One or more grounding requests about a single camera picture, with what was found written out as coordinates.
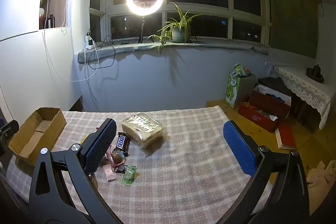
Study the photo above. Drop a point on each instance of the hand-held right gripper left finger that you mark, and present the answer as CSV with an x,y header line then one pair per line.
x,y
101,145

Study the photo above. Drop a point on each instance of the pale green candy packet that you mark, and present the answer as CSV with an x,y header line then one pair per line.
x,y
129,175

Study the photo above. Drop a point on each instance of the egg-shaped chocolate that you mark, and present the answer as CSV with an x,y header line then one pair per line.
x,y
117,157

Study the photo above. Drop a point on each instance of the dark bottle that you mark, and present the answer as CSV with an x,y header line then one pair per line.
x,y
51,22

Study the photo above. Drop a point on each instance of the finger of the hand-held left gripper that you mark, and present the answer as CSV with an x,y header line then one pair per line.
x,y
8,132

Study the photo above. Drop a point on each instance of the grey windowsill cloth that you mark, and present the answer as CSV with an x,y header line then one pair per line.
x,y
126,48

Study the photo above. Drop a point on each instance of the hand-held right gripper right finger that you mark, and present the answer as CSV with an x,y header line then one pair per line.
x,y
240,150

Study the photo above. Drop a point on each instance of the potted spider plant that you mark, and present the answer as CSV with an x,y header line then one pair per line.
x,y
178,33

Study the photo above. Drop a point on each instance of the red book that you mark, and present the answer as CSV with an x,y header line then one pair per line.
x,y
286,136

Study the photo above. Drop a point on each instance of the lace tablecloth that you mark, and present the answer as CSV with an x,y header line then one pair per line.
x,y
302,85

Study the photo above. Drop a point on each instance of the green gift bag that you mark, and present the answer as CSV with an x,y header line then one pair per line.
x,y
232,90

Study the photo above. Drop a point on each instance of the red cardboard box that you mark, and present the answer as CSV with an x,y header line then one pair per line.
x,y
262,108

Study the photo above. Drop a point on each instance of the dark hanging cloth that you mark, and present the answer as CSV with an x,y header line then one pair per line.
x,y
291,3

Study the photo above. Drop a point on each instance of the pink candy packet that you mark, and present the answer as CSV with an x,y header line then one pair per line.
x,y
109,172

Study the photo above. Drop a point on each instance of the small dark chocolate bar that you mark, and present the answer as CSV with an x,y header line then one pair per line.
x,y
120,169

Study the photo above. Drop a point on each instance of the brown chocolate bar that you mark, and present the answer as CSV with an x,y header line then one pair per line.
x,y
121,142

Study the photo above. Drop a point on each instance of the white wardrobe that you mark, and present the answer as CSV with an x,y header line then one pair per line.
x,y
26,56

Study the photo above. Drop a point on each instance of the bagged sliced bread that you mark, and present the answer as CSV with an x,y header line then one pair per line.
x,y
141,129

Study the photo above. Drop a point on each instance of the white power strip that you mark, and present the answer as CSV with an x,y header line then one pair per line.
x,y
90,47

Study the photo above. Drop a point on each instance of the pale cloth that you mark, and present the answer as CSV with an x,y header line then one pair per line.
x,y
320,174

